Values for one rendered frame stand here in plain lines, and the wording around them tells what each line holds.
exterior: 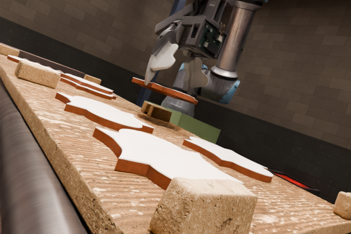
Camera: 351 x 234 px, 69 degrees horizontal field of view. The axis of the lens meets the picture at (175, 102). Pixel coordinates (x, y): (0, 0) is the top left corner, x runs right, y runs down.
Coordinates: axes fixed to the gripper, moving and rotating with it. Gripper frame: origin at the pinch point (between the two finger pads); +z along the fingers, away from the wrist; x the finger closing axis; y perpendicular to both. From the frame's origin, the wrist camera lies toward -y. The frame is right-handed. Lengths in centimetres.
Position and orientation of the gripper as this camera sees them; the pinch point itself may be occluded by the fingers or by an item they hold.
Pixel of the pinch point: (166, 89)
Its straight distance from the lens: 50.8
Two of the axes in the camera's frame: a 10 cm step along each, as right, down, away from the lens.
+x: 7.1, 2.6, 6.6
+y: 6.1, 2.5, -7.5
